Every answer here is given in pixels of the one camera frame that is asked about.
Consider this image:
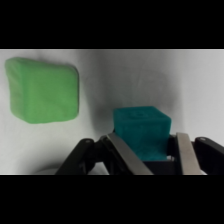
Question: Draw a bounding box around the large rounded green foam cube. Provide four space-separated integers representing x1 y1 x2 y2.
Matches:
4 56 80 125

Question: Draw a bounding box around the blue foam cube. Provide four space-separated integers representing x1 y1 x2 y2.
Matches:
112 105 173 162

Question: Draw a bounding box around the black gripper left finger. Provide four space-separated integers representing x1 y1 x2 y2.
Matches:
54 133 155 176

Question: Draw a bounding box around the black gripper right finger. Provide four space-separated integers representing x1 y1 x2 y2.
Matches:
168 132 224 176

